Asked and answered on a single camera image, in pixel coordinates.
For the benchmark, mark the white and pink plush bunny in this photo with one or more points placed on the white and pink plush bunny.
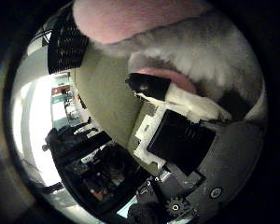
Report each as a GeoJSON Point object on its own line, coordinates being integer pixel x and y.
{"type": "Point", "coordinates": [193, 46]}

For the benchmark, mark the black plastic basket container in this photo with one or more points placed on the black plastic basket container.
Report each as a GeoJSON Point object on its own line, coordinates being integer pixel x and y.
{"type": "Point", "coordinates": [67, 43]}

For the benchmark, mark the black equipment cart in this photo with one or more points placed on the black equipment cart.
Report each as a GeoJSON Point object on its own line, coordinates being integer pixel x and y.
{"type": "Point", "coordinates": [99, 180]}

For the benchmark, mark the person in dark clothes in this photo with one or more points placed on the person in dark clothes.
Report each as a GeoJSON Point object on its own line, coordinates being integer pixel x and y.
{"type": "Point", "coordinates": [59, 140]}

